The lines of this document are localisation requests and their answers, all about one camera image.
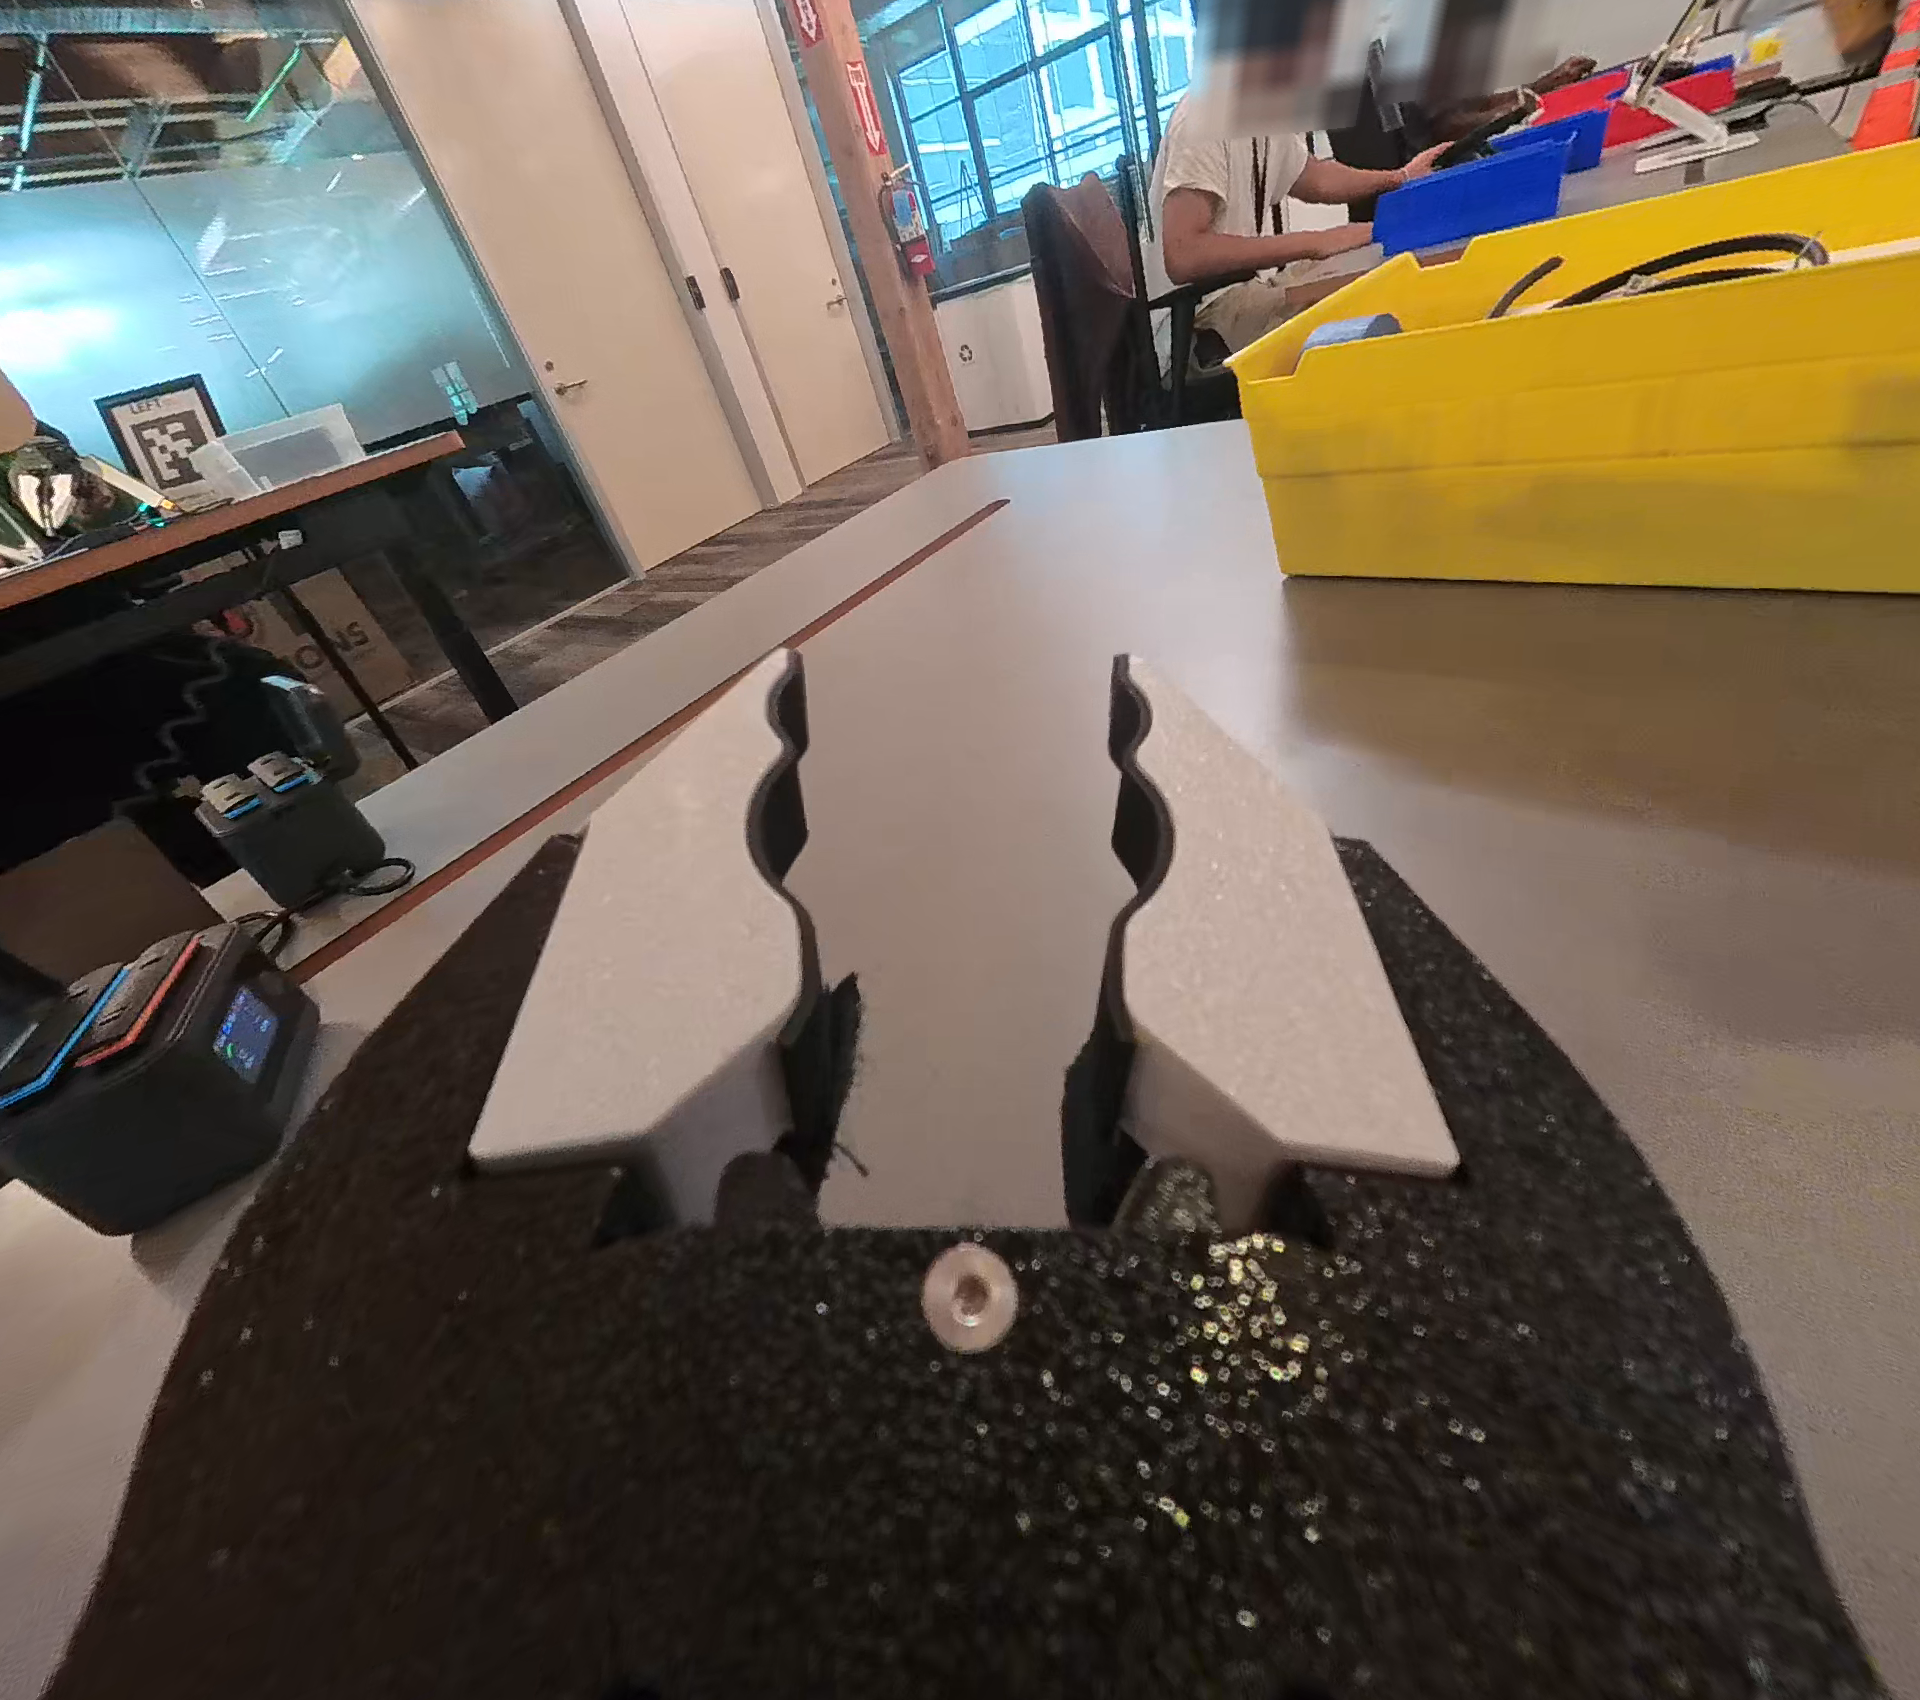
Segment black power station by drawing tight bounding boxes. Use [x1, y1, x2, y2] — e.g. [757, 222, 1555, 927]
[0, 923, 322, 1238]

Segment black battery charger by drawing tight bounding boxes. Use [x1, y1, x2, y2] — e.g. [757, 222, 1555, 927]
[195, 677, 417, 909]

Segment framed marker sign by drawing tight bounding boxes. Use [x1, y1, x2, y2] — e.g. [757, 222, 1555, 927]
[95, 373, 228, 506]

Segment brown-topped desk black legs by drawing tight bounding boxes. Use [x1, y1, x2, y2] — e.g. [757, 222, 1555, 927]
[0, 427, 521, 773]

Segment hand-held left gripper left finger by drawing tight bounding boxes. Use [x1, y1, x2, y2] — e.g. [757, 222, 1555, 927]
[470, 648, 865, 1228]

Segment black cable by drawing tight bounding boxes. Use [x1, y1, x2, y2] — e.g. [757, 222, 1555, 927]
[1486, 234, 1833, 318]

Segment cardboard box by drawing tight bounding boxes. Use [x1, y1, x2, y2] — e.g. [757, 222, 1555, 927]
[247, 569, 417, 721]

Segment red fire extinguisher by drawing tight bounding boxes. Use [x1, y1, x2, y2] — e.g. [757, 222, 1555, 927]
[875, 168, 934, 281]

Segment large paned window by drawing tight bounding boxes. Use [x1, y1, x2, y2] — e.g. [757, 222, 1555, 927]
[841, 0, 1215, 278]

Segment white recycling cabinet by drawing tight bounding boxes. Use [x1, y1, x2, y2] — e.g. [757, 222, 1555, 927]
[934, 278, 1069, 436]

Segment yellow plastic bin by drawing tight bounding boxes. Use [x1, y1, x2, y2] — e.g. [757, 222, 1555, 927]
[1229, 139, 1920, 597]

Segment wooden post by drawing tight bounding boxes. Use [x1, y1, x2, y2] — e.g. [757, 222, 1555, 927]
[718, 0, 972, 470]

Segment small blue plastic bin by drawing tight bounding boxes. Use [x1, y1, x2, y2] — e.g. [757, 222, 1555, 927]
[1372, 139, 1577, 259]
[1486, 107, 1614, 177]

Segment clear plastic box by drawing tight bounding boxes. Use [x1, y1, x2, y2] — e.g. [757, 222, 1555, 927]
[195, 406, 366, 495]

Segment red plastic bin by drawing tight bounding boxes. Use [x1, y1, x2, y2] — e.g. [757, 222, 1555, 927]
[1533, 53, 1740, 151]

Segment wooden office desk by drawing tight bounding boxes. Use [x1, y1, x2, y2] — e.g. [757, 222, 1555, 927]
[1410, 102, 1855, 267]

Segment office chair with brown jacket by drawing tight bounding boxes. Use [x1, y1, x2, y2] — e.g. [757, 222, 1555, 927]
[1023, 173, 1191, 443]

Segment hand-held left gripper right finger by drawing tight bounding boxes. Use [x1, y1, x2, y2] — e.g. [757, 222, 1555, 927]
[1063, 654, 1461, 1229]

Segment beige door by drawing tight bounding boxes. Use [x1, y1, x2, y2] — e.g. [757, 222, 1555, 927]
[350, 0, 771, 572]
[611, 0, 902, 491]

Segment orange traffic cone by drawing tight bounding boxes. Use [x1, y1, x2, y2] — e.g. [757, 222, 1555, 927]
[1851, 0, 1920, 151]

